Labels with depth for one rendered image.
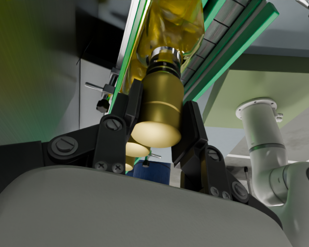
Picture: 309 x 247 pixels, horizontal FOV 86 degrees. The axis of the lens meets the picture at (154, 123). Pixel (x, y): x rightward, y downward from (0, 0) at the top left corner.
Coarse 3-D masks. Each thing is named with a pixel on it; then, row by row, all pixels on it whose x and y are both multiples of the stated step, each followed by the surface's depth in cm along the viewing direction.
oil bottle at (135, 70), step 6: (150, 0) 28; (144, 18) 24; (138, 36) 21; (132, 54) 19; (132, 60) 18; (132, 66) 18; (138, 66) 18; (126, 72) 20; (132, 72) 18; (138, 72) 18; (144, 72) 18; (126, 78) 19; (132, 78) 18; (138, 78) 18; (126, 84) 19; (126, 90) 20
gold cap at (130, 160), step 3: (126, 156) 20; (129, 156) 20; (126, 159) 20; (129, 159) 20; (132, 159) 20; (126, 162) 19; (129, 162) 20; (132, 162) 20; (126, 165) 20; (129, 165) 20; (132, 165) 20; (126, 168) 21; (129, 168) 20; (132, 168) 20
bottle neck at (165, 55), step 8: (160, 48) 14; (168, 48) 14; (152, 56) 14; (160, 56) 13; (168, 56) 13; (176, 56) 14; (152, 64) 13; (160, 64) 13; (168, 64) 13; (176, 64) 13; (152, 72) 12; (168, 72) 12; (176, 72) 13
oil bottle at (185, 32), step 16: (160, 0) 14; (176, 0) 16; (192, 0) 17; (160, 16) 14; (176, 16) 14; (192, 16) 15; (144, 32) 14; (160, 32) 14; (176, 32) 14; (192, 32) 14; (144, 48) 15; (176, 48) 14; (192, 48) 14; (144, 64) 16
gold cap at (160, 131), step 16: (144, 80) 12; (160, 80) 11; (176, 80) 12; (144, 96) 11; (160, 96) 10; (176, 96) 11; (144, 112) 10; (160, 112) 10; (176, 112) 10; (144, 128) 10; (160, 128) 10; (176, 128) 10; (144, 144) 12; (160, 144) 11
